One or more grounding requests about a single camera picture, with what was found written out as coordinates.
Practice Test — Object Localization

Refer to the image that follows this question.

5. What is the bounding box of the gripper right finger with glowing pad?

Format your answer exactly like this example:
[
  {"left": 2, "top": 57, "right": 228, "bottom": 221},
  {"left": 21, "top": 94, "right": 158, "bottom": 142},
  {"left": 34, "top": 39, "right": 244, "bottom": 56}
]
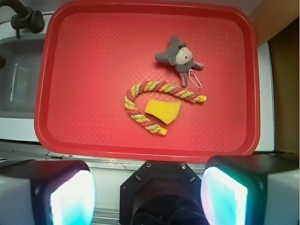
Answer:
[{"left": 201, "top": 154, "right": 300, "bottom": 225}]

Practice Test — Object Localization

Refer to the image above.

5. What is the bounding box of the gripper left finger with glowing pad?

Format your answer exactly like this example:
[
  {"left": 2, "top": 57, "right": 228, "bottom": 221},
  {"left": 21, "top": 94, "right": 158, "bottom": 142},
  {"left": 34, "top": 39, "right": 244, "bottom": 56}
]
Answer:
[{"left": 0, "top": 160, "right": 96, "bottom": 225}]

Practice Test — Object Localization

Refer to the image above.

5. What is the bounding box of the yellow-green sponge piece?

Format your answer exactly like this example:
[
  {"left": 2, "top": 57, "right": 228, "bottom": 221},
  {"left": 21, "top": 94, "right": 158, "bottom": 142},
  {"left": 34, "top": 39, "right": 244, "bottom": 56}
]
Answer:
[{"left": 144, "top": 99, "right": 181, "bottom": 125}]

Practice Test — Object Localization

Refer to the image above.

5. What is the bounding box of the grey sink basin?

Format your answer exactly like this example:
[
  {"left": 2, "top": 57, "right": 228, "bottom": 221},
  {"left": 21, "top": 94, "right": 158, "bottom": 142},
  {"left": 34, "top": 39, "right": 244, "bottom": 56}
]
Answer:
[{"left": 0, "top": 34, "right": 45, "bottom": 119}]

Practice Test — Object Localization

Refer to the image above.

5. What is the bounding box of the red plastic tray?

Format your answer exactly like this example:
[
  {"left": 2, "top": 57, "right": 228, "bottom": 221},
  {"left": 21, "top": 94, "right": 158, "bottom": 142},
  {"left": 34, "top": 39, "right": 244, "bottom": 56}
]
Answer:
[{"left": 34, "top": 0, "right": 260, "bottom": 163}]

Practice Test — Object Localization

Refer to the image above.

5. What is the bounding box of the grey plush mouse toy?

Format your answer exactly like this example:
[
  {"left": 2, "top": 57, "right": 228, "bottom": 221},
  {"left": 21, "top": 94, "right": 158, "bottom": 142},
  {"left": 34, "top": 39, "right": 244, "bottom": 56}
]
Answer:
[{"left": 155, "top": 35, "right": 204, "bottom": 88}]

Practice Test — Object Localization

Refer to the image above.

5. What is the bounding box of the dark metal faucet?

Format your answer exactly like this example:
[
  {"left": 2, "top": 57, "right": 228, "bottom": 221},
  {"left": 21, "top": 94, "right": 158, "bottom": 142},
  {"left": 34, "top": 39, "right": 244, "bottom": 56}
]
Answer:
[{"left": 0, "top": 0, "right": 45, "bottom": 39}]

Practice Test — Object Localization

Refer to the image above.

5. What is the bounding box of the multicoloured twisted rope toy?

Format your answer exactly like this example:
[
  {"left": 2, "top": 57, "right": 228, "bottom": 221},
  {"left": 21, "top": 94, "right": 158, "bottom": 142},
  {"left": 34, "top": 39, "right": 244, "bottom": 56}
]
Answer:
[{"left": 124, "top": 81, "right": 207, "bottom": 136}]

